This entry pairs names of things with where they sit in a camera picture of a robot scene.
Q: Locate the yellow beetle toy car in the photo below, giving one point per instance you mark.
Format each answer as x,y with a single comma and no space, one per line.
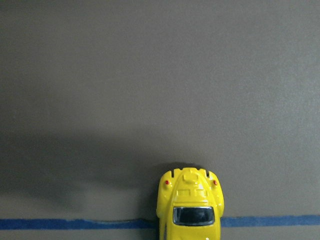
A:
190,204

